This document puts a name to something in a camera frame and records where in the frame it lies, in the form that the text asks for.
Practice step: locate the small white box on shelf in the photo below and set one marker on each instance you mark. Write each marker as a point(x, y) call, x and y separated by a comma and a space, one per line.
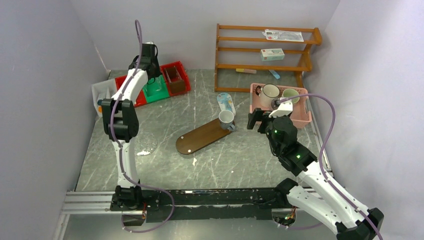
point(272, 54)

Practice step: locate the brown wooden block holder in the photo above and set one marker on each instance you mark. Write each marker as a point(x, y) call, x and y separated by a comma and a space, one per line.
point(176, 83)

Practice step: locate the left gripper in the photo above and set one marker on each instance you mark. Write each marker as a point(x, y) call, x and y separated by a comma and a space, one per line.
point(157, 62)

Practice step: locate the pink plastic basket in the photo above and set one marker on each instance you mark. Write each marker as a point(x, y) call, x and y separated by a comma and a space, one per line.
point(300, 115)

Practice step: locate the white plastic bin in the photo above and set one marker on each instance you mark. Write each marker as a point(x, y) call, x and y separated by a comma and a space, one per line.
point(102, 90)

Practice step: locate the grey-blue mug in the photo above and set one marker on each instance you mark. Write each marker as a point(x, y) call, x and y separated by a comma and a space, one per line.
point(226, 120)

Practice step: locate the pale green mug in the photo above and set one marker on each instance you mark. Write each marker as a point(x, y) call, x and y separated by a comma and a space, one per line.
point(290, 92)

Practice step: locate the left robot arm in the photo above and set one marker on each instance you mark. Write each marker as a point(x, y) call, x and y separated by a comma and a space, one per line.
point(121, 125)

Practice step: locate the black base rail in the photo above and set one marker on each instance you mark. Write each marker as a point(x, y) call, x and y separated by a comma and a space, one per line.
point(155, 206)

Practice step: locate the oval dark wooden tray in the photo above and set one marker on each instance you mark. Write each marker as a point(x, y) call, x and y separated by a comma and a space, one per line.
point(200, 137)

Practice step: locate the red bin with holder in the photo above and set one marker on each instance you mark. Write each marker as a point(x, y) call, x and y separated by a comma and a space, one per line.
point(182, 73)

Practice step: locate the plastic packet on top shelf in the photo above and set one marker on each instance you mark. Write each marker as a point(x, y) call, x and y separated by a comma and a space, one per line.
point(283, 35)

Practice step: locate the red bin with toothbrushes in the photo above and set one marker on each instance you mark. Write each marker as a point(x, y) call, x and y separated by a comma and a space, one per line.
point(140, 100)

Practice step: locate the wooden shelf rack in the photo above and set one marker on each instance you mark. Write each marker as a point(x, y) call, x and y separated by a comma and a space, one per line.
point(239, 47)

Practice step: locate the purple mug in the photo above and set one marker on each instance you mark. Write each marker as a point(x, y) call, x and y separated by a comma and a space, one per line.
point(275, 103)

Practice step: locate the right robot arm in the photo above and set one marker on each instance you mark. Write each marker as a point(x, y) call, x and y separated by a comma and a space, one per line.
point(334, 207)

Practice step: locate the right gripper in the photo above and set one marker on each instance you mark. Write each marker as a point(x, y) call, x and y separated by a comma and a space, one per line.
point(262, 120)

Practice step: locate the white enamel mug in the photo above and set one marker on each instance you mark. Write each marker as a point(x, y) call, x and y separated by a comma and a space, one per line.
point(267, 93)

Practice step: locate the yellow pink marker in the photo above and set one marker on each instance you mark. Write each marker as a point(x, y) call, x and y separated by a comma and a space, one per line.
point(245, 70)

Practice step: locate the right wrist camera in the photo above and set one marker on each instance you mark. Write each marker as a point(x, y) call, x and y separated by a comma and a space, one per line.
point(285, 109)

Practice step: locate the green plastic bin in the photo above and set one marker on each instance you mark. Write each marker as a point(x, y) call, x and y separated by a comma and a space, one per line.
point(156, 90)

